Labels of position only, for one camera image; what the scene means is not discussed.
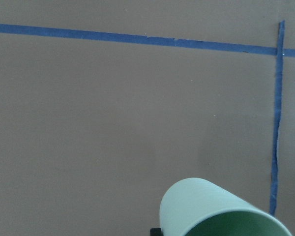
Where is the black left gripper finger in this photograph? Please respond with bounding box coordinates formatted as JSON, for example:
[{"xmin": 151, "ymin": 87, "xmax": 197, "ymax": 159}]
[{"xmin": 149, "ymin": 228, "xmax": 162, "ymax": 236}]

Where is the mint green cup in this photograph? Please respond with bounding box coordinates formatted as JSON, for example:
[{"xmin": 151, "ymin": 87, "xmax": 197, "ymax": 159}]
[{"xmin": 159, "ymin": 177, "xmax": 291, "ymax": 236}]

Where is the brown paper table cover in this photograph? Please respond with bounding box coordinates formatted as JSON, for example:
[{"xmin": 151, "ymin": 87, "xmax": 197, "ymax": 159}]
[{"xmin": 0, "ymin": 0, "xmax": 295, "ymax": 236}]

